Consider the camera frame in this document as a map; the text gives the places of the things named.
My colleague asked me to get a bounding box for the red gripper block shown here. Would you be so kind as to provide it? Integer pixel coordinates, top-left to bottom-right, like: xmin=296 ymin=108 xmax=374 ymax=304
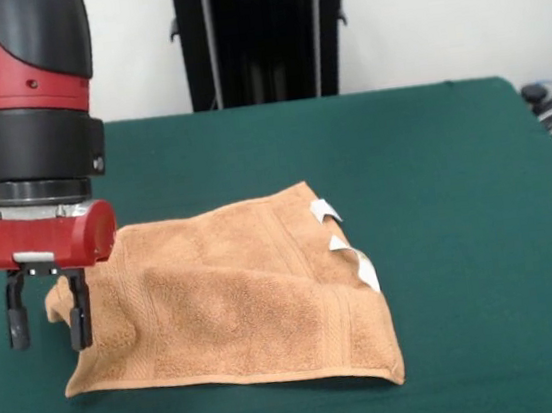
xmin=0 ymin=188 xmax=133 ymax=361

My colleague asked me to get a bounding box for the tan terry towel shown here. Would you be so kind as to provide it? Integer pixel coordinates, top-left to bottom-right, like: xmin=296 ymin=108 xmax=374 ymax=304
xmin=32 ymin=170 xmax=409 ymax=413

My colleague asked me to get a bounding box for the dark green table cloth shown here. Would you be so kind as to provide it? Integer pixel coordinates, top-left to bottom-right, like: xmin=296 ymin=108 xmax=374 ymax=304
xmin=0 ymin=67 xmax=552 ymax=413

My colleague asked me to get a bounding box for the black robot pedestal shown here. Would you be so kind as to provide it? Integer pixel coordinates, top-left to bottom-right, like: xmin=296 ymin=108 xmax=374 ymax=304
xmin=164 ymin=0 xmax=379 ymax=116

